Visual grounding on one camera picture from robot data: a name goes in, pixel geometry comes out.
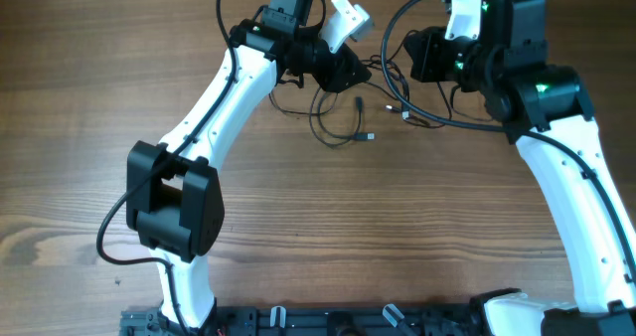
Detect left camera cable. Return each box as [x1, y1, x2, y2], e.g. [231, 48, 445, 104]
[94, 0, 239, 335]

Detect camera cable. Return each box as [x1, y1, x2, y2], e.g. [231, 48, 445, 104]
[94, 0, 239, 335]
[379, 0, 636, 282]

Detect right camera cable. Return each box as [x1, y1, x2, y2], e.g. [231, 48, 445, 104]
[379, 0, 636, 282]

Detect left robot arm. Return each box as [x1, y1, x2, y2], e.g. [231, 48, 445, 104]
[126, 0, 373, 335]

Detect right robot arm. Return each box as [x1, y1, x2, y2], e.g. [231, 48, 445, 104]
[405, 0, 635, 335]

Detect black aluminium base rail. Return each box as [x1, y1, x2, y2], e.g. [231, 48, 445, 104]
[118, 303, 498, 336]

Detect black usb cables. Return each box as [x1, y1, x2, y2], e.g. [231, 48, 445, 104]
[267, 28, 454, 150]

